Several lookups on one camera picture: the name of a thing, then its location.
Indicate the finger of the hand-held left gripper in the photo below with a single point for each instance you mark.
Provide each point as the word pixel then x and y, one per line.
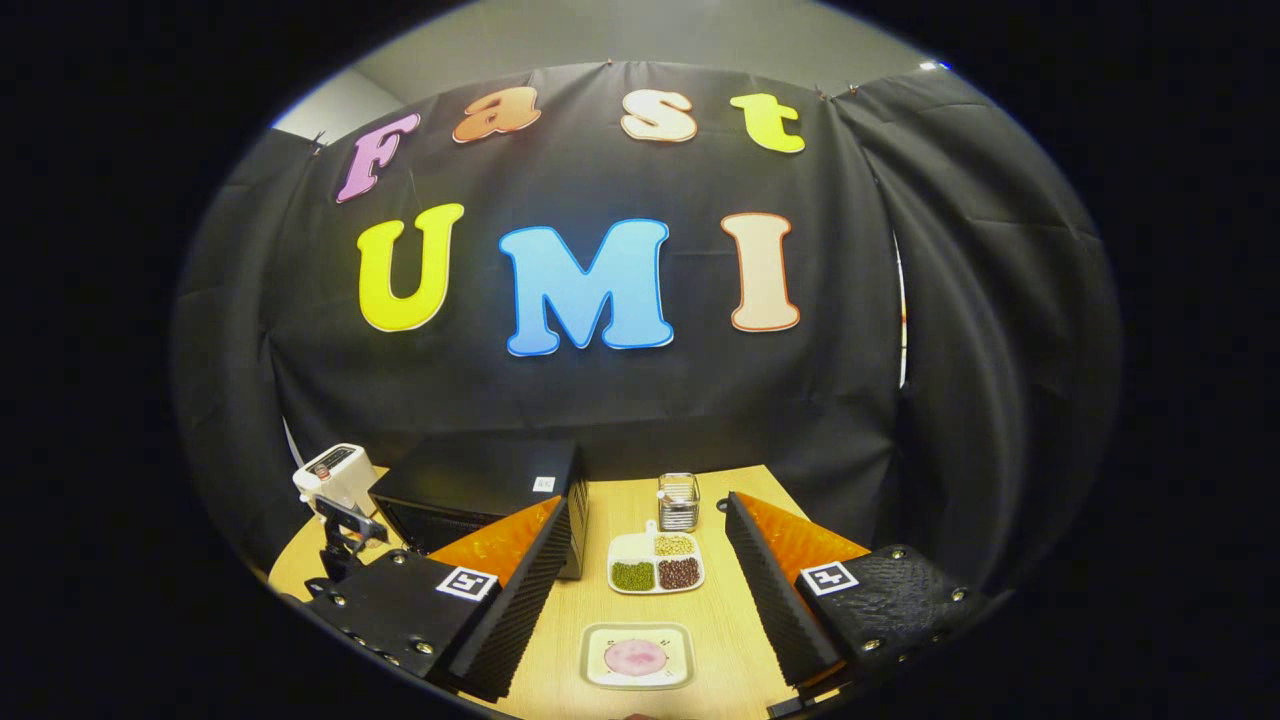
pixel 350 520

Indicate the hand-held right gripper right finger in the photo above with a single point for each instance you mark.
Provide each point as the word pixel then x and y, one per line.
pixel 775 600

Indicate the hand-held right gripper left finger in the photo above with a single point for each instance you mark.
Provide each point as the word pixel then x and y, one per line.
pixel 520 610

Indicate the cream rectangular plate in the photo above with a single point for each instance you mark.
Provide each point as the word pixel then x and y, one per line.
pixel 590 655

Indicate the pink ham slice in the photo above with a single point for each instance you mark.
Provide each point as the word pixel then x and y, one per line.
pixel 635 657

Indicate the black electric oven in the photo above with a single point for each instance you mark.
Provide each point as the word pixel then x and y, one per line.
pixel 470 470

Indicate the white divided bean tray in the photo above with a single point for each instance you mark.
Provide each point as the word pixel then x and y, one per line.
pixel 630 548

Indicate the black backdrop cloth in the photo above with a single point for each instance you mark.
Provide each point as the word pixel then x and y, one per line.
pixel 850 300

